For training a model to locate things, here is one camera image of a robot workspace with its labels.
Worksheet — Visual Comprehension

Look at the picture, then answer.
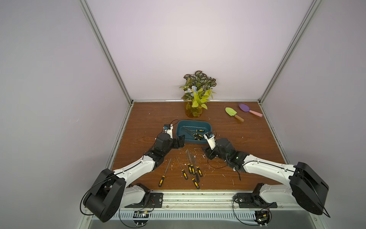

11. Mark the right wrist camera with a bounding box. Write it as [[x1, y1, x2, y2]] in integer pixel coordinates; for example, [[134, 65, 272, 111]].
[[204, 131, 216, 150]]

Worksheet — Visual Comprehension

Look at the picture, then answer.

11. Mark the amber glass vase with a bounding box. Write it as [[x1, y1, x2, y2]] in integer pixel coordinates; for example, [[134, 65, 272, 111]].
[[185, 101, 203, 118]]

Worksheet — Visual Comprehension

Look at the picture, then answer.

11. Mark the right circuit board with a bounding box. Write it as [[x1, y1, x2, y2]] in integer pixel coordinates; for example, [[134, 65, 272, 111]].
[[254, 209, 272, 227]]

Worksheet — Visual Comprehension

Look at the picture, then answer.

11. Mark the circuit board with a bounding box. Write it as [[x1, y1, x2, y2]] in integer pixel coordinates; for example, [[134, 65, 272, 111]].
[[254, 209, 272, 227], [132, 210, 151, 228]]

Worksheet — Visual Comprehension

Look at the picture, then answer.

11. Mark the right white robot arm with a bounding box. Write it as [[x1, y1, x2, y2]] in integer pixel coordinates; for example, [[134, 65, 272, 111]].
[[204, 134, 330, 217]]

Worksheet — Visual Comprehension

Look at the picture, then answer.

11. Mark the long file yellow handle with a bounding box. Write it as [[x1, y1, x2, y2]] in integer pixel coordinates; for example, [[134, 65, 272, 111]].
[[158, 159, 172, 187]]

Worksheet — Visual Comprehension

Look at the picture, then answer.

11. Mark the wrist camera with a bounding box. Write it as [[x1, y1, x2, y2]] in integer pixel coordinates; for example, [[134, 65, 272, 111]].
[[204, 131, 216, 150], [163, 124, 173, 138]]

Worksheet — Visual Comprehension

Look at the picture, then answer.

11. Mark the green trowel wooden handle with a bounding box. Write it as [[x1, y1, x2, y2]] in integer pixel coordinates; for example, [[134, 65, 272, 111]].
[[225, 107, 244, 122]]

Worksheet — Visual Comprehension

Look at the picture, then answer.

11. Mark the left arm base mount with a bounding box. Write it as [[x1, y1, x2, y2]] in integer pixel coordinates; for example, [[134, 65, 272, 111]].
[[120, 183, 164, 209]]

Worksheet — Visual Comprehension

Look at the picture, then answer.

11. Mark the teal plastic storage box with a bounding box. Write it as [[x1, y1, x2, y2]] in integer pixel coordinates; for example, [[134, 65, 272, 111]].
[[176, 120, 212, 145]]

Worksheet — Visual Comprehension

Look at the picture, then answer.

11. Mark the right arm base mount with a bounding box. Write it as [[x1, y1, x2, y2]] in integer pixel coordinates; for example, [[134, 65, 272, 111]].
[[233, 183, 278, 209]]

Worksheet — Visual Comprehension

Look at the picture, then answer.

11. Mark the artificial plant bouquet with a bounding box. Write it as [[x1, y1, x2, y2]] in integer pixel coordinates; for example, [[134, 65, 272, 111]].
[[180, 70, 217, 110]]

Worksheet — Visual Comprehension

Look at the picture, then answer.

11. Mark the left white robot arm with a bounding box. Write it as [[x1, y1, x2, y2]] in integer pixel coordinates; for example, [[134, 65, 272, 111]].
[[80, 132, 185, 222]]

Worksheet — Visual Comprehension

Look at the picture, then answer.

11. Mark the left circuit board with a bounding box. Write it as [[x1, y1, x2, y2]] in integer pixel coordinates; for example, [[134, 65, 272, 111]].
[[132, 210, 151, 228]]

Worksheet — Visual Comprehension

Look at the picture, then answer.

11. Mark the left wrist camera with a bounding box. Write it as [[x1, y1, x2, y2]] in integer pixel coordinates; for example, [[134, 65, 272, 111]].
[[163, 124, 173, 138]]

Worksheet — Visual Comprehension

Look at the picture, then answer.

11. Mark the aluminium rail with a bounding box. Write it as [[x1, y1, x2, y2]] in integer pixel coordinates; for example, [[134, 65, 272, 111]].
[[120, 190, 315, 212]]

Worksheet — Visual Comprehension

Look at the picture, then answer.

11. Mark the purple trowel pink handle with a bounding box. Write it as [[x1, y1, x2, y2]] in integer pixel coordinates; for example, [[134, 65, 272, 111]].
[[239, 104, 263, 117]]

